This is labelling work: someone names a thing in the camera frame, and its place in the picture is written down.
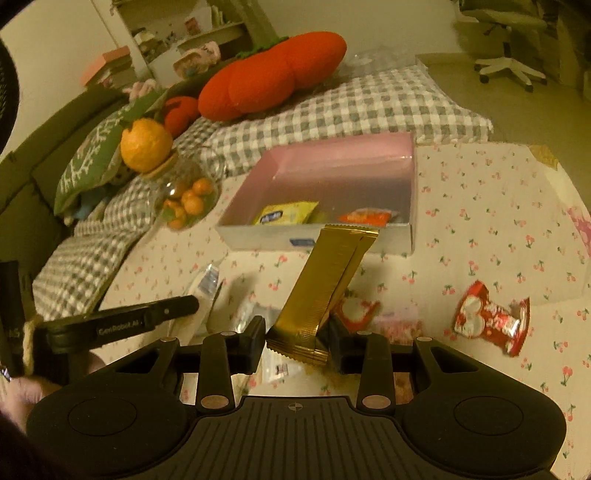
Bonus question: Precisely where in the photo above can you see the pink nougat snack pack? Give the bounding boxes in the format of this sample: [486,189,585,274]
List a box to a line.
[370,314,424,345]

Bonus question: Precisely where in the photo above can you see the clear white bread pack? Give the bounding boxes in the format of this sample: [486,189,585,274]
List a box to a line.
[168,263,221,346]

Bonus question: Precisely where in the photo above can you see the small red candy pack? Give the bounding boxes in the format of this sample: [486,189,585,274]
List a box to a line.
[332,297,382,333]

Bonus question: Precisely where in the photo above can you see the silver grey snack pack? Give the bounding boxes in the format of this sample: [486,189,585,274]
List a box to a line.
[206,294,280,334]

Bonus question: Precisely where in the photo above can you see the white lotus chip pack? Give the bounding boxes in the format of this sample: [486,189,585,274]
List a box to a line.
[262,348,304,383]

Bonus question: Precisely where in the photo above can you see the gold snack bar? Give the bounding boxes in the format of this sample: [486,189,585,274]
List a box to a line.
[266,225,379,365]

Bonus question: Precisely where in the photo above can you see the large red candy pack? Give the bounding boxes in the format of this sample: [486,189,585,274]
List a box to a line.
[453,281,531,357]

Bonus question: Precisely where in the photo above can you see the orange red snack pack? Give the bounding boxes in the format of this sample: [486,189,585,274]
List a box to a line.
[339,208,399,228]

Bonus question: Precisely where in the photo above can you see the yellow snack pack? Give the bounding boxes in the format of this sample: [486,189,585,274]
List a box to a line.
[252,201,318,225]

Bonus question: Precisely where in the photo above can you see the brown biscuit pack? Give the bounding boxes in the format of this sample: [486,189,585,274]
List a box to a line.
[394,372,414,405]

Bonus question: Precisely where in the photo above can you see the gloved left hand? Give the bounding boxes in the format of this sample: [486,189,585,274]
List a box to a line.
[1,352,105,434]

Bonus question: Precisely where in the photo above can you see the grey checkered quilt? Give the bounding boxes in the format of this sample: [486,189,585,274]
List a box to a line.
[32,63,494,320]

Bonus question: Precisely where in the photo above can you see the cherry print tablecloth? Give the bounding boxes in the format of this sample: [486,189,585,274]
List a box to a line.
[102,143,590,479]

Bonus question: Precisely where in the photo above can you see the dark green sofa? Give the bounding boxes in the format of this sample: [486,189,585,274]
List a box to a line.
[0,78,205,296]

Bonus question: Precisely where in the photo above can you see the glass jar with kumquats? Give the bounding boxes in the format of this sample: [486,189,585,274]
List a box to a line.
[141,148,225,231]

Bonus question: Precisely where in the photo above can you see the pink silver shallow box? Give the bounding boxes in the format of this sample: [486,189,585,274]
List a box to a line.
[216,132,418,256]

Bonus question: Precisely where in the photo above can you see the green white patterned pillow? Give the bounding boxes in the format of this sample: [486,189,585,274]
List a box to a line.
[53,88,166,216]

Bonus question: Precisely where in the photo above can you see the large orange citrus fruit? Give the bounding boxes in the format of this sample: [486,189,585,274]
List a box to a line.
[120,118,173,173]

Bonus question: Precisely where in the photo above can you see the small red plush cushion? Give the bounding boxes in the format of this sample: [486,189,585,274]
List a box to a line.
[161,96,200,139]

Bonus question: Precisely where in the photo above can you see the stack of books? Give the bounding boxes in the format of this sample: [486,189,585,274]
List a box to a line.
[81,46,138,88]

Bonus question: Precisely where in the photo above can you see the red tomato plush cushion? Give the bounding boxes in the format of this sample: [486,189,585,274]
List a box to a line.
[198,31,346,122]

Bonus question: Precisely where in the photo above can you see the white bookshelf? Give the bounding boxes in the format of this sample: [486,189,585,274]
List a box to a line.
[111,0,252,86]

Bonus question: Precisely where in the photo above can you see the white office chair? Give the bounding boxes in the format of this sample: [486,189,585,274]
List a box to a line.
[457,0,547,92]

